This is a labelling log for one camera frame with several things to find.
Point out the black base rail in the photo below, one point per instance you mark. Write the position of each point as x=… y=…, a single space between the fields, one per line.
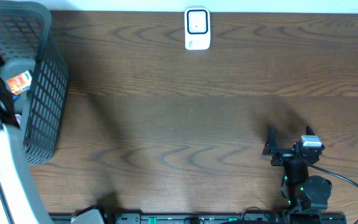
x=249 y=217

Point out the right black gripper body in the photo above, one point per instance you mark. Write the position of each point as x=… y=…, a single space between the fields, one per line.
x=286 y=150

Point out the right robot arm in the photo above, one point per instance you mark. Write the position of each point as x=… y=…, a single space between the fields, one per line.
x=307 y=194

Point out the grey plastic mesh basket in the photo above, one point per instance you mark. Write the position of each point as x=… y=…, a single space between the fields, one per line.
x=27 y=45

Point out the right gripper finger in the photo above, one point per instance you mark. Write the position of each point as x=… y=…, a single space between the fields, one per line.
x=271 y=146
x=309 y=131

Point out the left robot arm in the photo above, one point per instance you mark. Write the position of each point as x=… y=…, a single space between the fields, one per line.
x=20 y=201

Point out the orange tissue packet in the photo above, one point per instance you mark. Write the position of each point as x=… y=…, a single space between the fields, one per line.
x=20 y=83

